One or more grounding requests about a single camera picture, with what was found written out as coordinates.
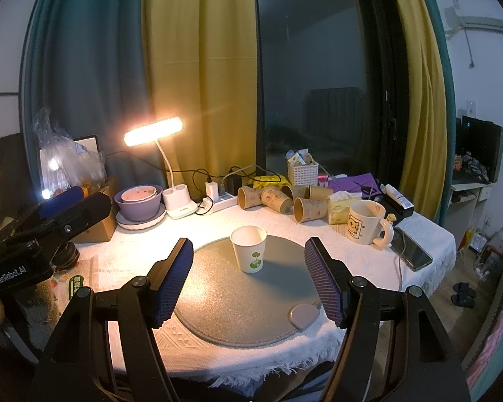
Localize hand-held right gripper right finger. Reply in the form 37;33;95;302
304;237;472;402

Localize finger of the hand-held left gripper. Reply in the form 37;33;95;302
8;193;112;244
36;186;85;219

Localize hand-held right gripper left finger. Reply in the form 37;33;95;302
27;238;193;402

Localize white paper cup green print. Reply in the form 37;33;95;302
230;225;268;274

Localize brown paper cup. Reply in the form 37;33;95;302
293;197;329;223
304;184;334;201
261;186;294;214
281;184;308;201
237;186;266;210

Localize cardboard box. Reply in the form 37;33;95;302
69;176;120;244

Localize clear plastic bag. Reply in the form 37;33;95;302
33;107;107;195

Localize purple bowl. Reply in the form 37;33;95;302
114;184;163;222

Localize white plate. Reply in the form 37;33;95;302
116;203;167;232

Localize green tag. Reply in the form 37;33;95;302
67;275;85;300

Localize white mug with bear print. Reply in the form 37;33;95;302
346;200;397;251

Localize grey round mat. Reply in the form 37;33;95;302
174;234;334;347

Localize yellow tissue packet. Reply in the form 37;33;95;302
328;191;363;225

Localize white power strip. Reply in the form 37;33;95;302
196;193;239;214

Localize black smartphone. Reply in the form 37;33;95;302
391;227;434;271

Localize white desk lamp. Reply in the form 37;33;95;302
123;117;199;219

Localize black box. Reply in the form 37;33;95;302
367;193;415;220

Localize white tube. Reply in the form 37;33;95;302
380;183;414;209

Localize white plastic basket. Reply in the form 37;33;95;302
287;149;320;187

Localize black slippers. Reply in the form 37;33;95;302
450;281;478;308

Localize white side desk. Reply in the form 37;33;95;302
446;178;493;218

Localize yellow curtain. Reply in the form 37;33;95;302
383;0;457;222
140;0;264;202

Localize white air conditioner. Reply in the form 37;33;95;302
443;5;503;45

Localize black cable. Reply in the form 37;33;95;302
105;151;256;202

